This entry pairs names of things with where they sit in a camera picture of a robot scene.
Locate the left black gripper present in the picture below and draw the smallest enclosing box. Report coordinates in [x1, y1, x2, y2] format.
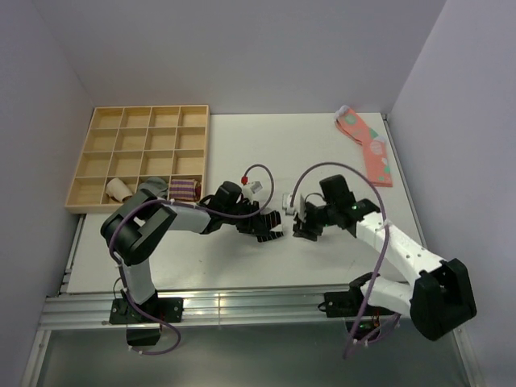
[223, 202, 268, 238]

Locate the purple striped sock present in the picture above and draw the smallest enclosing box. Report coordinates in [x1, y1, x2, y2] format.
[169, 179, 201, 202]

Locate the black white-striped sock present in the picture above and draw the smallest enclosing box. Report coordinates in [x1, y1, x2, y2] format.
[255, 210, 284, 243]

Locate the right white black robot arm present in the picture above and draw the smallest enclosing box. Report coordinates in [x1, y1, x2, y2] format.
[293, 175, 477, 341]

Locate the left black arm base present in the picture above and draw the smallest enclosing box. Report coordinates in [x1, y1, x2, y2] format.
[109, 295, 184, 347]

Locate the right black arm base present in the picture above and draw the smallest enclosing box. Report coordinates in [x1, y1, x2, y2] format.
[318, 289, 394, 318]

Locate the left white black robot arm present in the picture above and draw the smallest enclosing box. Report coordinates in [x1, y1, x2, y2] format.
[100, 181, 281, 322]

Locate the pink patterned sock pair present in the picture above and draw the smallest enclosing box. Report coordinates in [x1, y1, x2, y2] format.
[334, 105, 393, 187]

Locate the grey rolled sock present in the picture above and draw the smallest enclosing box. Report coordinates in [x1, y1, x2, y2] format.
[137, 177, 169, 199]

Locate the wooden compartment tray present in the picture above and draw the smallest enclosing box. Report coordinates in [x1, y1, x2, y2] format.
[65, 105, 210, 214]

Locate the beige rolled sock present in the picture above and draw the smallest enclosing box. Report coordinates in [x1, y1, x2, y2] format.
[106, 177, 134, 203]

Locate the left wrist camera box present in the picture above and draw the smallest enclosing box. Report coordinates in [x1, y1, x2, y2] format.
[241, 176, 263, 198]

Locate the aluminium mounting rail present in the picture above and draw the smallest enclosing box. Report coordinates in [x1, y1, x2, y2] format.
[37, 286, 347, 331]

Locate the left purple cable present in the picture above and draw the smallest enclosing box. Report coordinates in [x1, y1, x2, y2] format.
[106, 164, 276, 356]

